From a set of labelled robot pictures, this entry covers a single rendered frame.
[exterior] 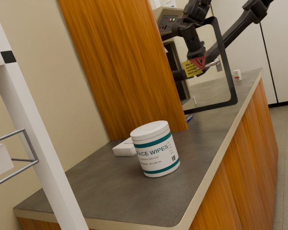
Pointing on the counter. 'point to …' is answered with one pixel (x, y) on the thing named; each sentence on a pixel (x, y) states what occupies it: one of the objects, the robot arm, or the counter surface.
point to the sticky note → (190, 69)
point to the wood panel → (124, 64)
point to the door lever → (212, 63)
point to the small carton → (170, 3)
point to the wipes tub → (155, 148)
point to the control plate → (165, 20)
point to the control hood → (166, 10)
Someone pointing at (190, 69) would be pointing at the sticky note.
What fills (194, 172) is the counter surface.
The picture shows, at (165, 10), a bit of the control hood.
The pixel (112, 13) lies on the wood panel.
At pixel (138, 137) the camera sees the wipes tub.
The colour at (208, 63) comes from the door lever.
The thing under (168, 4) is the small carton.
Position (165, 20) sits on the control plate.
